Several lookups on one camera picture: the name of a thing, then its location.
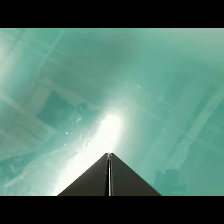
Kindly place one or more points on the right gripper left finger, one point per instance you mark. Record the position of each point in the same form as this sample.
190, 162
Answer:
95, 181

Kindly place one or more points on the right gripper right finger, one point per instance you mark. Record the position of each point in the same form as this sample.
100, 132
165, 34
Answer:
126, 181

